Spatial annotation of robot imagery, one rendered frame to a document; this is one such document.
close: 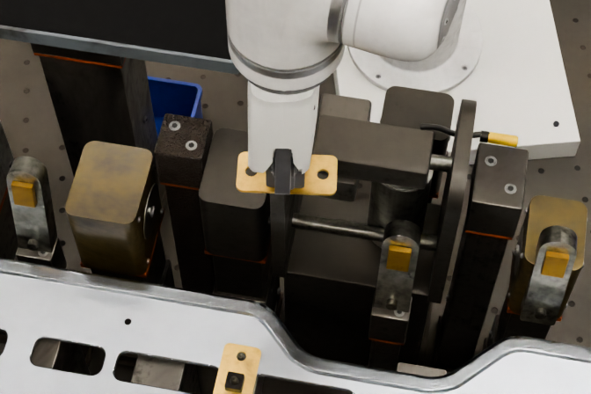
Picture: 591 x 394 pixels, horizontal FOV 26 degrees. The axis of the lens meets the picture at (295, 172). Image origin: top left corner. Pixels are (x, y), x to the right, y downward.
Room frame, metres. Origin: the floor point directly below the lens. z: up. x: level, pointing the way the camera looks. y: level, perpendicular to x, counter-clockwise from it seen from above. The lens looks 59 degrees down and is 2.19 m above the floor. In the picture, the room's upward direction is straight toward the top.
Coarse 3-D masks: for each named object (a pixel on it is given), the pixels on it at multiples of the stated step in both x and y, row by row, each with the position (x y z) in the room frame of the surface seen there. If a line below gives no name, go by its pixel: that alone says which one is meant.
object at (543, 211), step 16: (528, 208) 0.64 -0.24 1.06; (544, 208) 0.64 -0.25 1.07; (560, 208) 0.64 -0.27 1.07; (576, 208) 0.64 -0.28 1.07; (528, 224) 0.62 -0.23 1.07; (544, 224) 0.62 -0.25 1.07; (560, 224) 0.62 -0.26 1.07; (576, 224) 0.62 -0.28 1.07; (528, 240) 0.60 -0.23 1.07; (528, 256) 0.58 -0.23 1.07; (576, 256) 0.58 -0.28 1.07; (512, 272) 0.62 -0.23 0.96; (528, 272) 0.57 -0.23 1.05; (576, 272) 0.57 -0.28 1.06; (512, 288) 0.59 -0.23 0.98; (512, 304) 0.58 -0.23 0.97; (496, 320) 0.64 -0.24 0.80; (512, 320) 0.58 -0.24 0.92; (560, 320) 0.57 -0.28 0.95; (496, 336) 0.62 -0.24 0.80; (528, 336) 0.58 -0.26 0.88; (544, 336) 0.58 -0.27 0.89
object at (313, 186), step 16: (240, 160) 0.57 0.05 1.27; (320, 160) 0.57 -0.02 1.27; (336, 160) 0.57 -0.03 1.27; (240, 176) 0.55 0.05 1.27; (256, 176) 0.55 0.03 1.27; (336, 176) 0.55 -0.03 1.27; (256, 192) 0.54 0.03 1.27; (272, 192) 0.54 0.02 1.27; (304, 192) 0.54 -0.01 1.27; (320, 192) 0.54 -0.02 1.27
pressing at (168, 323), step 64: (0, 320) 0.54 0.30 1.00; (64, 320) 0.54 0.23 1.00; (192, 320) 0.54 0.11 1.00; (256, 320) 0.54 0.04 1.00; (0, 384) 0.48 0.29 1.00; (64, 384) 0.48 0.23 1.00; (128, 384) 0.48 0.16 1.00; (320, 384) 0.48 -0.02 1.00; (384, 384) 0.48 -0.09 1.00; (448, 384) 0.47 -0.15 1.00; (512, 384) 0.48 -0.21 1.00; (576, 384) 0.48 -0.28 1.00
